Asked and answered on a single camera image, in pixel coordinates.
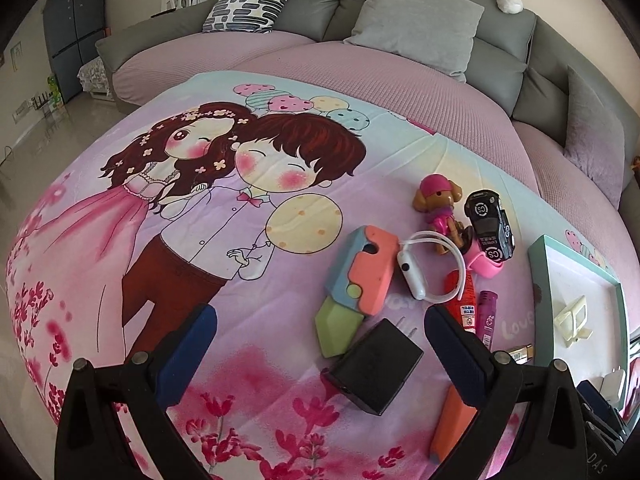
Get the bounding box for pink sofa cover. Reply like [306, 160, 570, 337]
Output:
[112, 30, 626, 241]

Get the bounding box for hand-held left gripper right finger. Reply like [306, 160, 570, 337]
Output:
[424, 304, 590, 480]

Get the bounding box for grey sofa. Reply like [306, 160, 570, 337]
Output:
[95, 0, 640, 201]

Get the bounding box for black charger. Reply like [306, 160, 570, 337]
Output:
[322, 316, 425, 416]

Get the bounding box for purple lip balm tube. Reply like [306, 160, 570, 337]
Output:
[475, 289, 501, 353]

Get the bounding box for white charger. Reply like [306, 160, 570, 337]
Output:
[600, 367, 626, 403]

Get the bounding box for grey refrigerator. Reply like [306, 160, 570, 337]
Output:
[42, 0, 103, 106]

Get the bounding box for grey lilac pillow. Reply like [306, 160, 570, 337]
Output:
[564, 65, 628, 196]

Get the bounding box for black toy car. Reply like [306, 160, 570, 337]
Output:
[464, 189, 516, 263]

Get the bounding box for light grey pillow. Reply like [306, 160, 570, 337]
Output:
[344, 0, 486, 83]

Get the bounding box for cream toy glasses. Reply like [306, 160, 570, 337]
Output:
[552, 296, 593, 348]

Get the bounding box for teal-rimmed white tray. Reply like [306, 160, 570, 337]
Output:
[527, 235, 633, 421]

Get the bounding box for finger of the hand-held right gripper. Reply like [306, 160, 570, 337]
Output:
[575, 379, 628, 441]

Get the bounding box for white smartwatch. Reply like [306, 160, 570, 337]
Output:
[397, 230, 467, 305]

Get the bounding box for white patterned basket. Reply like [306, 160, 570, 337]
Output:
[77, 57, 111, 98]

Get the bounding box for brown toy dog figure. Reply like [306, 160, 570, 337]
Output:
[412, 174, 473, 256]

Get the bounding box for red tube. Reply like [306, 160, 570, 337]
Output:
[445, 269, 482, 348]

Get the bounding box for gold lipstick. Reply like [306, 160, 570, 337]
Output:
[505, 344, 535, 365]

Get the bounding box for printed cartoon blanket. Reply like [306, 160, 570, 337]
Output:
[5, 71, 631, 480]

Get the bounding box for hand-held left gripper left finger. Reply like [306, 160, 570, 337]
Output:
[54, 304, 218, 480]

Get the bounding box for black white patterned pillow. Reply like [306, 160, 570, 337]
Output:
[202, 0, 307, 35]

